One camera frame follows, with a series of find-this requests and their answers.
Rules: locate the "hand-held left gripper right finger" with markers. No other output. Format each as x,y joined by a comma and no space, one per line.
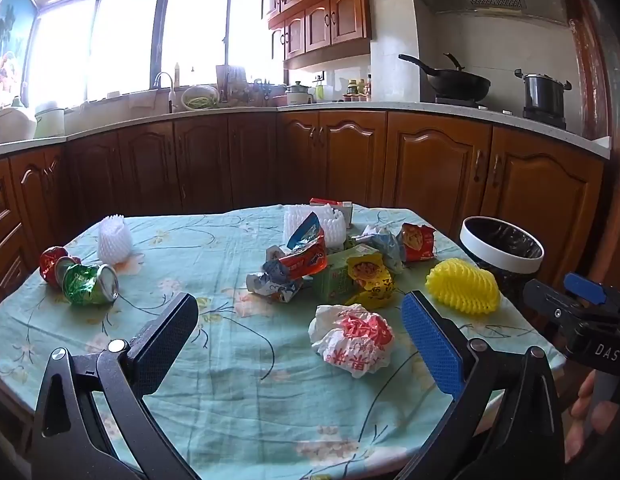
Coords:
430,345

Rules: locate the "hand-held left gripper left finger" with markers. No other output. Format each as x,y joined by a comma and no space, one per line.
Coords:
164,342

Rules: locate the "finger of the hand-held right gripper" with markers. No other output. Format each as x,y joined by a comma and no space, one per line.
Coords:
545,295
585,287

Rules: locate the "black bin with white rim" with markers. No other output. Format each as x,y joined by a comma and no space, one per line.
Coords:
490,255

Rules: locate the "white red plastic bag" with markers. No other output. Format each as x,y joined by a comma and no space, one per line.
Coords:
350,340

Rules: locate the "person's right hand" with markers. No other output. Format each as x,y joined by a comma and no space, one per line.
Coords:
605,417

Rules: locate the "yellow foam fruit net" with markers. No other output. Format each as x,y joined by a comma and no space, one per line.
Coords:
462,287

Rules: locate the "light blue floral tablecloth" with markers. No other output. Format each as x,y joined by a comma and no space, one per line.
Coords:
229,360

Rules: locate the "crushed green can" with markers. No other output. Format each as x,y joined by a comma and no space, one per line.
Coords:
84,285

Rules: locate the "crumpled pale blue wrapper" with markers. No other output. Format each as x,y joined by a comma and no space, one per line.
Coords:
385,247

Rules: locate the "small white foam fruit net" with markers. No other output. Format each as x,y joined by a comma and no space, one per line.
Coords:
113,242

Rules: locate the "green drink carton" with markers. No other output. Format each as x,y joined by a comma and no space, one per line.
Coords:
335,280

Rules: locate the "crumpled blue white wrapper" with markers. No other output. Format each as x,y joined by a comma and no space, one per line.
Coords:
272,285

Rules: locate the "crushed red can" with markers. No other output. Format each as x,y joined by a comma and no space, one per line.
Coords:
49,262

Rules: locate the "red blue snack wrapper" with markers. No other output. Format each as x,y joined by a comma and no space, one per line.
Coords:
305,260

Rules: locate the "red white milk carton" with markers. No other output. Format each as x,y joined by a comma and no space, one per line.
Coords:
346,212

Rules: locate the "brown wooden lower cabinets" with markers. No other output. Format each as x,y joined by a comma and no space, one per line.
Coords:
440,160

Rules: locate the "brown wooden cabinets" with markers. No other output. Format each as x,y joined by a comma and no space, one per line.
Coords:
440,160
330,20

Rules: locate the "black gas stove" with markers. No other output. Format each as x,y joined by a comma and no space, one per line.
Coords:
545,119

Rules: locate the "dark steel pot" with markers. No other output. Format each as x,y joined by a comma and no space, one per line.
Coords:
542,95

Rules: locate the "black wok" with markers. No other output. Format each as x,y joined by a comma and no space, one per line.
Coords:
460,85

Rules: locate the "white basket with greens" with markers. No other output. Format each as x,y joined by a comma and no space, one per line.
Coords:
199,97

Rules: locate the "chrome kitchen faucet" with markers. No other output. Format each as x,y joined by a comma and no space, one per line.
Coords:
169,92

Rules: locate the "white green electric pot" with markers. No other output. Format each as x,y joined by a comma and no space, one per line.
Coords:
49,120

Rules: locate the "white kitchen countertop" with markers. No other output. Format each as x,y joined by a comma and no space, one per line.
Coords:
340,106

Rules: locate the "white rice cooker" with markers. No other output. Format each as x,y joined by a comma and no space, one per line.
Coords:
12,125

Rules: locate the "yellow lid condiment jar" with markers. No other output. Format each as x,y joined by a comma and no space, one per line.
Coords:
361,88

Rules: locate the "wooden cutting board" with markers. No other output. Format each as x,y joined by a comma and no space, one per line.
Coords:
232,85

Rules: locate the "knife holder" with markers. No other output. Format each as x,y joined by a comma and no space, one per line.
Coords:
262,92

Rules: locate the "small white cooker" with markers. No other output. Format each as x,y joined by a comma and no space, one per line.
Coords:
300,95

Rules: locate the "large kitchen window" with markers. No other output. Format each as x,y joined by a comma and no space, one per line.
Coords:
189,35

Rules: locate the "brown wooden upper cabinets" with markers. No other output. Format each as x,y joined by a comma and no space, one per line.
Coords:
330,20

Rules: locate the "brown wooden door frame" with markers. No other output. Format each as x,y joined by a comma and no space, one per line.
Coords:
587,50

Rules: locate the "wall poster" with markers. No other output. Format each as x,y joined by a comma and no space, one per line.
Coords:
9,35

